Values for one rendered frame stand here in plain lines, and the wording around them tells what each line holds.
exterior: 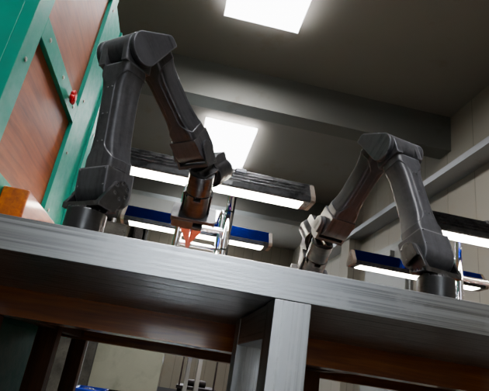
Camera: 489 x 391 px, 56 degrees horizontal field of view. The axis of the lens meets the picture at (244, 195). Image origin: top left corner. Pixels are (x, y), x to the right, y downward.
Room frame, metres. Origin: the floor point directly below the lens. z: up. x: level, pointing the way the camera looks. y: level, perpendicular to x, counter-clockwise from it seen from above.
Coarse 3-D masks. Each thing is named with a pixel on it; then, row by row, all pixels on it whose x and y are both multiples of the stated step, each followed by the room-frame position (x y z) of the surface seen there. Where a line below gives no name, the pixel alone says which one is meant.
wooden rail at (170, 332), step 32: (0, 288) 0.88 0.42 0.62; (32, 320) 0.95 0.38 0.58; (64, 320) 0.89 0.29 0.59; (96, 320) 0.90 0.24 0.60; (128, 320) 0.91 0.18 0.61; (160, 320) 0.91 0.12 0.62; (192, 320) 0.92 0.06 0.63; (224, 352) 1.01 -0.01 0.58; (320, 352) 0.95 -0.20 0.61; (352, 352) 0.96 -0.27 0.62; (384, 352) 0.97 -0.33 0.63; (416, 384) 1.08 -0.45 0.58; (448, 384) 0.98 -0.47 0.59; (480, 384) 0.99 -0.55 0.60
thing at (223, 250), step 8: (240, 168) 1.24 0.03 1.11; (232, 200) 1.41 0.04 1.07; (232, 208) 1.41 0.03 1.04; (224, 216) 1.41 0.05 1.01; (232, 216) 1.42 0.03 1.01; (224, 224) 1.41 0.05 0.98; (176, 232) 1.39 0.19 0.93; (216, 232) 1.41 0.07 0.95; (224, 232) 1.41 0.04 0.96; (176, 240) 1.39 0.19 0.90; (224, 240) 1.41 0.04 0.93; (224, 248) 1.41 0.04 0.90
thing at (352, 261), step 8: (352, 256) 1.85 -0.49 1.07; (360, 256) 1.86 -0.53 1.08; (368, 256) 1.87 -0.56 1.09; (376, 256) 1.88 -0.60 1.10; (384, 256) 1.89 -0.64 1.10; (352, 264) 1.86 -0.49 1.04; (360, 264) 1.85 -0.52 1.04; (368, 264) 1.85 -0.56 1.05; (376, 264) 1.86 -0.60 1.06; (384, 264) 1.86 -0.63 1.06; (392, 264) 1.87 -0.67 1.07; (400, 264) 1.88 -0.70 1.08; (400, 272) 1.88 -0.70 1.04; (408, 272) 1.87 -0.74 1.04; (464, 272) 1.93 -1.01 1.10; (472, 272) 1.94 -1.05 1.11; (480, 288) 1.92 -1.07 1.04; (488, 288) 1.92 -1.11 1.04
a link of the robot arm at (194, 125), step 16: (144, 32) 0.66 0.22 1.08; (144, 48) 0.67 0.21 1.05; (160, 48) 0.70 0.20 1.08; (144, 64) 0.67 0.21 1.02; (160, 64) 0.72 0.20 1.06; (160, 80) 0.75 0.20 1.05; (176, 80) 0.78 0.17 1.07; (160, 96) 0.78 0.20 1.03; (176, 96) 0.79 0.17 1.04; (176, 112) 0.81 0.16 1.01; (192, 112) 0.83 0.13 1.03; (176, 128) 0.84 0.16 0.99; (192, 128) 0.84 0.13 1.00; (176, 144) 0.87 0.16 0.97; (192, 144) 0.85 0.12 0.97; (192, 160) 0.89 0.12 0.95
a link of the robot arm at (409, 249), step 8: (408, 248) 0.77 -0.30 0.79; (416, 248) 0.76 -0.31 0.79; (408, 256) 0.77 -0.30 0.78; (416, 256) 0.76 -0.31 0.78; (408, 264) 0.78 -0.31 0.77; (416, 264) 0.76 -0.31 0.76; (424, 264) 0.74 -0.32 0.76; (416, 272) 0.77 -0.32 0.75; (424, 272) 0.76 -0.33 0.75; (432, 272) 0.75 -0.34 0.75; (440, 272) 0.75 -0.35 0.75; (448, 272) 0.76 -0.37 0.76; (456, 272) 0.77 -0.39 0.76; (456, 280) 0.77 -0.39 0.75
